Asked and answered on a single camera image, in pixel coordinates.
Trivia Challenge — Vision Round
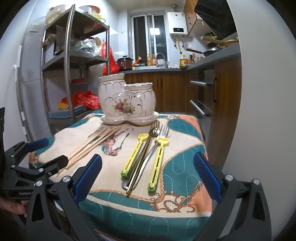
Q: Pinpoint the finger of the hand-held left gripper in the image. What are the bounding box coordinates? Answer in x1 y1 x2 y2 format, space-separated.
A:
4 138 49 163
10 155 69 184

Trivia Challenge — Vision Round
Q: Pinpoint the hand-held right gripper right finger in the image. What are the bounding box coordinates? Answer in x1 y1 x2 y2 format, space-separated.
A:
193 152 272 241

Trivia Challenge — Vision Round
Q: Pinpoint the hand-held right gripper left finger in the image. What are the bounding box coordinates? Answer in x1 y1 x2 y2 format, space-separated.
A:
25 153 103 241

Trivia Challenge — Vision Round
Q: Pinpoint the wooden chopstick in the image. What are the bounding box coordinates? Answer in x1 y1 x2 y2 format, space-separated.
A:
68 127 110 161
57 126 122 175
67 127 116 166
67 128 104 157

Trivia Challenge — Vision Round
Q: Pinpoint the gold fork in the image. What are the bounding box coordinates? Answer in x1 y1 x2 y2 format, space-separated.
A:
126 122 160 197

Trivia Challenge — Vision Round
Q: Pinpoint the floral ceramic utensil holder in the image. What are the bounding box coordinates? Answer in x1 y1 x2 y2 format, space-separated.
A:
97 73 156 121

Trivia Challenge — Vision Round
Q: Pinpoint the person's left hand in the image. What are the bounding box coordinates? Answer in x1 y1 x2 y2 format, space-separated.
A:
0 197 30 218

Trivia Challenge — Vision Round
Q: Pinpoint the printed teal table cloth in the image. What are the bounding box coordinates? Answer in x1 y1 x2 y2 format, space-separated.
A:
28 109 213 241

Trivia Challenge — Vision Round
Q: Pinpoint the blue tray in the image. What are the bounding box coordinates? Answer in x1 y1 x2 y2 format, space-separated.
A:
48 105 89 120

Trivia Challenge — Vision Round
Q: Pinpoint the yellow slotted plastic stick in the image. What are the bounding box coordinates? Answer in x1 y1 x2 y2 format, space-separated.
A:
120 133 149 179
147 136 170 192

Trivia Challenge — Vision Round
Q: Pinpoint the silver fork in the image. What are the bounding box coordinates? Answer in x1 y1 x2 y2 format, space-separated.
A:
121 125 170 189

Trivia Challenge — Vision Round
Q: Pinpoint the crumpled red plastic bag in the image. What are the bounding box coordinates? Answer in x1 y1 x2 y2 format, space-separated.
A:
61 90 102 110

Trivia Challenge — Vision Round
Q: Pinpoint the red lid container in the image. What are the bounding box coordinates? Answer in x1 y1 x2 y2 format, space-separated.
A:
70 78 89 93

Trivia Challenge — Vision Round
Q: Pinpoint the metal shelf rack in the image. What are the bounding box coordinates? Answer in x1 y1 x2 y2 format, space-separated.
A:
40 4 110 135

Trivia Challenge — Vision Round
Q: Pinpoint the wooden base cabinet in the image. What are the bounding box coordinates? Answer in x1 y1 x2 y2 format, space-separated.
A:
124 57 243 167

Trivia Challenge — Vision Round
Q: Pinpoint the built-in steel appliance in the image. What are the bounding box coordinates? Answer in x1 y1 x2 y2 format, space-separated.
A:
190 70 216 117

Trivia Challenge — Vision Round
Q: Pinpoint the clear plastic bag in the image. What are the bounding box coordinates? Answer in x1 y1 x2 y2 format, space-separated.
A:
73 38 100 57

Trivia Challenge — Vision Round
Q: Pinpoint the hanging red plastic bag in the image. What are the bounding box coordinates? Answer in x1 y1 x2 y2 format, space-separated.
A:
101 42 119 76

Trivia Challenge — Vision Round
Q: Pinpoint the cream strainer ladle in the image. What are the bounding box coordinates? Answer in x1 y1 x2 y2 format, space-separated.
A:
94 37 103 56

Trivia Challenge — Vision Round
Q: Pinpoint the dark red rice cooker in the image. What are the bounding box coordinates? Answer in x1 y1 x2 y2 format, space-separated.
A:
117 56 134 71

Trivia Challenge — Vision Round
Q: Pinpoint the row of seasoning bottles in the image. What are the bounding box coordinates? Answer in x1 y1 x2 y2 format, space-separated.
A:
188 53 204 64

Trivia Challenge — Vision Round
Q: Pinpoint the steel faucet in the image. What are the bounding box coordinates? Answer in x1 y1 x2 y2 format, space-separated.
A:
155 52 169 69

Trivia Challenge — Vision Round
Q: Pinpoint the dark wok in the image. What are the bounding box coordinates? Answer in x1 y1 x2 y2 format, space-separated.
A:
185 45 226 58

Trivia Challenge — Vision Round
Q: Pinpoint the white basin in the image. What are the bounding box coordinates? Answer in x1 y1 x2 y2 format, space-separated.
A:
46 5 67 25

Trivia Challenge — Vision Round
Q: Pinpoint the kitchen window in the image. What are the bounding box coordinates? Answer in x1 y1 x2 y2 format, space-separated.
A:
131 14 168 66

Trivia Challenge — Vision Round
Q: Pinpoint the white water heater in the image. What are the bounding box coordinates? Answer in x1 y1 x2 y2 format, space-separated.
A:
167 11 189 37

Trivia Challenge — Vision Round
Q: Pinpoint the black range hood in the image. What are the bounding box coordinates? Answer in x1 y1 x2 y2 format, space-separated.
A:
194 0 238 40

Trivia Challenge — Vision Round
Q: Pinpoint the wooden wall cabinet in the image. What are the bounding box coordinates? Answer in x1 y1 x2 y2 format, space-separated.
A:
183 0 204 37

